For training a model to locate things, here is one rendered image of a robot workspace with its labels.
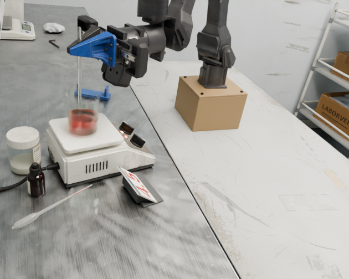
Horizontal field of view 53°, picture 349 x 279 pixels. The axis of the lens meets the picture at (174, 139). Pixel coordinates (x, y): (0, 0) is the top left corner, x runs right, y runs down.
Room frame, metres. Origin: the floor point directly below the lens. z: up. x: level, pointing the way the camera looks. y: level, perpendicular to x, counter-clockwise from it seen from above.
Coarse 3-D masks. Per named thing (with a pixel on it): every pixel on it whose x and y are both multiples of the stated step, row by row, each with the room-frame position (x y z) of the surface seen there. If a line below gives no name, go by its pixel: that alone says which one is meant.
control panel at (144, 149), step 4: (112, 124) 0.68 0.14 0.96; (116, 124) 0.69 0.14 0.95; (116, 128) 0.66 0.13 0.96; (120, 132) 0.65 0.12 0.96; (132, 132) 0.70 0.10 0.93; (124, 136) 0.63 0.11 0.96; (128, 136) 0.65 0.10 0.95; (124, 140) 0.61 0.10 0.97; (128, 140) 0.63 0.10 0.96; (128, 144) 0.60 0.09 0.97; (132, 144) 0.62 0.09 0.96; (136, 148) 0.61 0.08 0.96; (140, 148) 0.62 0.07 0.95; (144, 148) 0.63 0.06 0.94; (148, 152) 0.63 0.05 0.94
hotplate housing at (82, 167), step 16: (48, 128) 0.61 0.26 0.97; (48, 144) 0.59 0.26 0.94; (64, 160) 0.51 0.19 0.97; (80, 160) 0.52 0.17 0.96; (96, 160) 0.54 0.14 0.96; (112, 160) 0.56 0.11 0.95; (128, 160) 0.58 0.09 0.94; (144, 160) 0.61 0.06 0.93; (64, 176) 0.51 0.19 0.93; (80, 176) 0.52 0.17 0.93; (96, 176) 0.54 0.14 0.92
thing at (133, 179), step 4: (128, 172) 0.56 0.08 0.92; (128, 176) 0.54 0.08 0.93; (132, 176) 0.56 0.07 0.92; (132, 180) 0.53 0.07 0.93; (136, 180) 0.55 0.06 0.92; (136, 184) 0.52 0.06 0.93; (140, 184) 0.54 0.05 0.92; (140, 188) 0.52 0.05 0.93; (144, 188) 0.53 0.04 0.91; (140, 192) 0.50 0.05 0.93; (144, 192) 0.51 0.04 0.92; (148, 196) 0.51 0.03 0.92
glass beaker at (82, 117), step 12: (72, 96) 0.60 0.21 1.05; (84, 96) 0.62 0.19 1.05; (96, 96) 0.61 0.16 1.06; (72, 108) 0.56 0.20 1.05; (84, 108) 0.56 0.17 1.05; (96, 108) 0.58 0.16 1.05; (72, 120) 0.56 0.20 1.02; (84, 120) 0.56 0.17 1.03; (96, 120) 0.58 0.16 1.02; (72, 132) 0.56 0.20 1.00; (84, 132) 0.56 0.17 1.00; (96, 132) 0.58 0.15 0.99
